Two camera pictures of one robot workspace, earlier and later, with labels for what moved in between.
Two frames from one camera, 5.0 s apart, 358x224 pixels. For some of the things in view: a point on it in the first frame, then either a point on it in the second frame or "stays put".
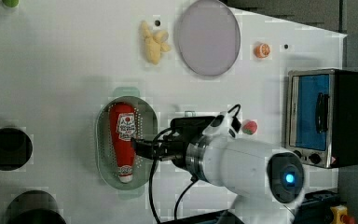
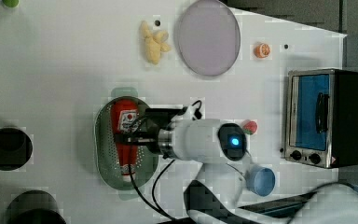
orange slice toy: x=262 y=50 stays put
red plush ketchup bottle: x=123 y=124 stays put
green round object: x=10 y=3 stays put
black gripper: x=184 y=130 to x=156 y=119
